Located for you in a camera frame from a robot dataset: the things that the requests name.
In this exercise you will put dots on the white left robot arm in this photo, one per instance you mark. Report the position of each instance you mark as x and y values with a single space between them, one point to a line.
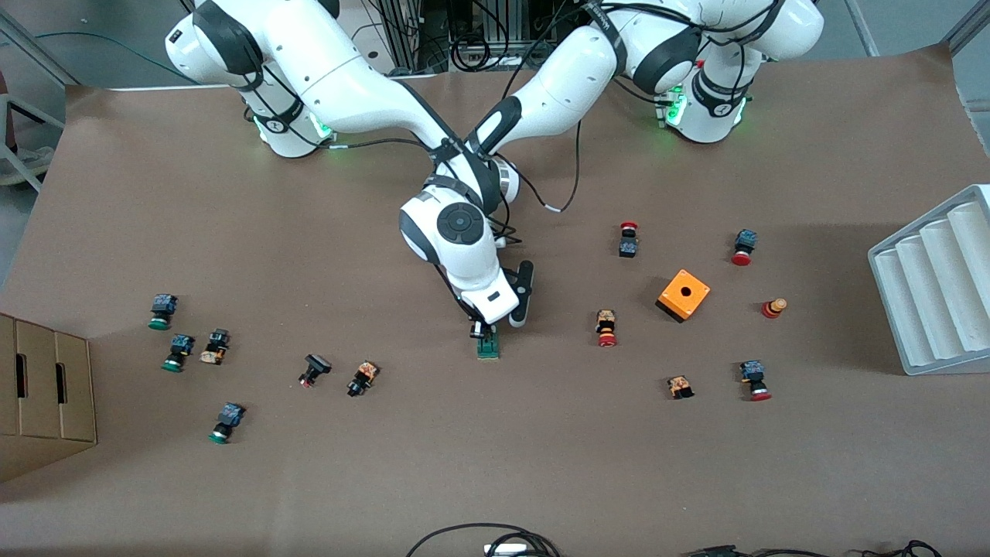
564 77

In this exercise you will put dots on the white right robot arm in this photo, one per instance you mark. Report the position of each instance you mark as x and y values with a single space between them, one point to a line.
363 93

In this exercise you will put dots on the red button orange body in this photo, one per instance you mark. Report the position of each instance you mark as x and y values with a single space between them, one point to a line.
606 328

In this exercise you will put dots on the red button black body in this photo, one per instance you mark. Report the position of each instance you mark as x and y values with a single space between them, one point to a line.
628 241

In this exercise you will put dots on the black square push button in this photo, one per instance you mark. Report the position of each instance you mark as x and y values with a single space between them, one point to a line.
313 370

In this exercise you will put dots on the small orange contact block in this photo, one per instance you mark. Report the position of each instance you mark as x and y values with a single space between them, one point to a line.
680 386

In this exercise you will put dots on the grey usb hub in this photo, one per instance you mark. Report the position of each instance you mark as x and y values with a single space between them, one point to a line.
506 550

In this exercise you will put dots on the orange black contact block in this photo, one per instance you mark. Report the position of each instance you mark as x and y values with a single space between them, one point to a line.
214 346

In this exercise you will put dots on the green push button blue body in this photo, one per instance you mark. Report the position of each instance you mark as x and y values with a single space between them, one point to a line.
227 422
162 311
179 352

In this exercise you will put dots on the red mushroom button blue body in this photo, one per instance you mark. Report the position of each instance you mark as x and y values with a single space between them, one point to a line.
743 247
755 380

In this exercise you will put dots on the red yellow button head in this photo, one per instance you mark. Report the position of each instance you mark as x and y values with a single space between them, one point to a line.
773 308

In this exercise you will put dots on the black equipment rack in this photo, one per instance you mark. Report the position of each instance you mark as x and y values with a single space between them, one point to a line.
495 19

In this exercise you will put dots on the white platform board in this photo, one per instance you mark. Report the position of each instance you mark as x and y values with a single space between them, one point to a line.
379 35

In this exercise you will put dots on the dark connector plug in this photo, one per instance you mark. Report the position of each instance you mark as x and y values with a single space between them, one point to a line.
715 551

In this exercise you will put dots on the cardboard box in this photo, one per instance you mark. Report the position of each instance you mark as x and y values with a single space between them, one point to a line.
46 418

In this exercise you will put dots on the grey ribbed tray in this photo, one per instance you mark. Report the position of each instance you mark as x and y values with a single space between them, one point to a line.
928 294

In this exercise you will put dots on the black orange selector switch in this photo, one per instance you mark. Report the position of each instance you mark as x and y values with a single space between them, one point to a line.
362 378

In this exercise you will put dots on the orange button enclosure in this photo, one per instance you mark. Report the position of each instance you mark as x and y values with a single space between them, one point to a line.
681 298

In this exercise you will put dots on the aluminium frame post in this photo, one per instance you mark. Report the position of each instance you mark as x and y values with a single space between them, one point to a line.
406 39

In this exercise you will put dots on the grey metal frame bar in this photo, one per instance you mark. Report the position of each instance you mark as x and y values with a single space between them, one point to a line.
968 28
39 49

